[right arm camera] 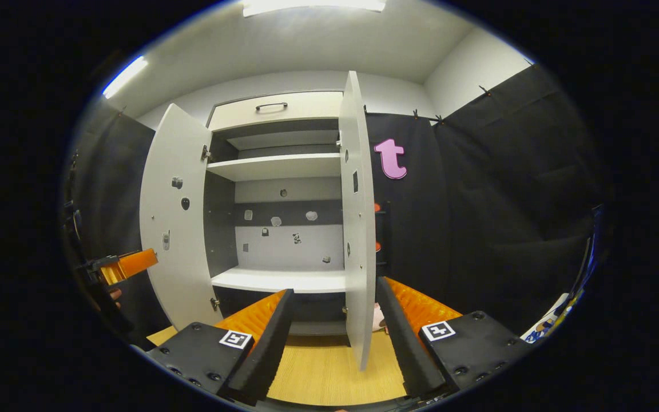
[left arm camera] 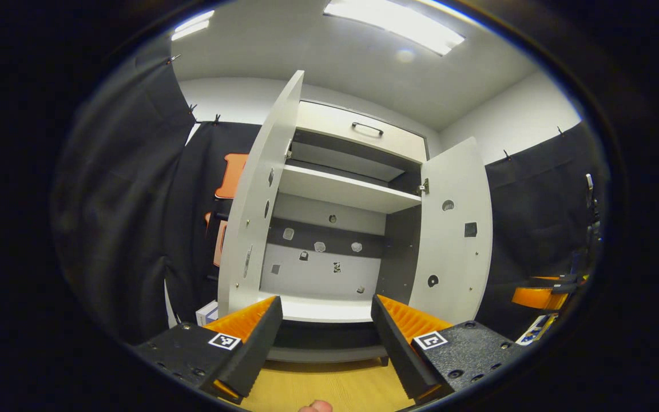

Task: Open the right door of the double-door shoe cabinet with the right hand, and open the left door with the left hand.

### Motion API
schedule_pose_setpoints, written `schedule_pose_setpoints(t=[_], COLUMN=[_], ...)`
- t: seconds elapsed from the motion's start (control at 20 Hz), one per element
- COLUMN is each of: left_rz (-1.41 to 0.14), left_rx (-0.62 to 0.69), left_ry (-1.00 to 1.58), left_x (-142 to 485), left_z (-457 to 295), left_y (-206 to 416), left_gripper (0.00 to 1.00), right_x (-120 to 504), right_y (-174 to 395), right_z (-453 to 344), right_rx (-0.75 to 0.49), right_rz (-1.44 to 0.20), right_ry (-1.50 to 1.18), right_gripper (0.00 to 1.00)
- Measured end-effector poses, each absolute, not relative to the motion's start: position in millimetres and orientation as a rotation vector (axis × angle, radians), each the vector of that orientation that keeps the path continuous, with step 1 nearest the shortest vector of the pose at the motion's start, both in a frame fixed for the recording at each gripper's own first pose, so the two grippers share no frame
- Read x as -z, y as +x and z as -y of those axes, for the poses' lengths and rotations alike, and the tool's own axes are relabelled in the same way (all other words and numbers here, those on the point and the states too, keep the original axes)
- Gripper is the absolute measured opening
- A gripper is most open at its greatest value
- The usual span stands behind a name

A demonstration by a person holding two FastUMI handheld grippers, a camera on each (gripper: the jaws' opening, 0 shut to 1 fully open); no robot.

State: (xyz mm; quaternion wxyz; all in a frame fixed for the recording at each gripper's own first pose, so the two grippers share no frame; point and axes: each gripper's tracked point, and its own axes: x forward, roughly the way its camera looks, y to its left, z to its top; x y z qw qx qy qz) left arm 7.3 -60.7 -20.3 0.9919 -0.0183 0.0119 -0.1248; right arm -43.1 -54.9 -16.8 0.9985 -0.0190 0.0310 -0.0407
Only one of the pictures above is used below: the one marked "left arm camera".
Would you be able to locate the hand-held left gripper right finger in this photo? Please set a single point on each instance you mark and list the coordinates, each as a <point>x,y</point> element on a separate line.
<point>401,355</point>

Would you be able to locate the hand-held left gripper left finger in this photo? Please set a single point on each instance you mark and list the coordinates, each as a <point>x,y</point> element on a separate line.
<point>255,355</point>

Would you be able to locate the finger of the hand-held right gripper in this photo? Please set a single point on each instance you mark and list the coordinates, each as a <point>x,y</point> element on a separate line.
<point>535,297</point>

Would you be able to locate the grey cabinet door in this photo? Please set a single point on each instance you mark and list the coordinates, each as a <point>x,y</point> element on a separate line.
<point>455,252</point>
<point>255,217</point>

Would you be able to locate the grey double-door shoe cabinet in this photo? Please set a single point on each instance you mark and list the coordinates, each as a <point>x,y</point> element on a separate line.
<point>329,274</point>

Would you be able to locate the white cabinet shelf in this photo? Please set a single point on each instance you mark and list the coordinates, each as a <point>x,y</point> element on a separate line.
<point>341,189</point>

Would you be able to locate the grey cabinet drawer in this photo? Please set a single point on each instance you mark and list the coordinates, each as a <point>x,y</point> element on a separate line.
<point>329,123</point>

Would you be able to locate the black backdrop cloth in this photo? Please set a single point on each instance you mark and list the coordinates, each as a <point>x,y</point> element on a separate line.
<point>535,200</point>

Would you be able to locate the large ceiling light panel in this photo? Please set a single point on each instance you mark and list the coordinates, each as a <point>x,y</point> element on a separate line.
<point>392,23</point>

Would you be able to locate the small ceiling light panel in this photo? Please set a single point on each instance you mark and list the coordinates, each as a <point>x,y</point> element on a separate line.
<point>192,26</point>

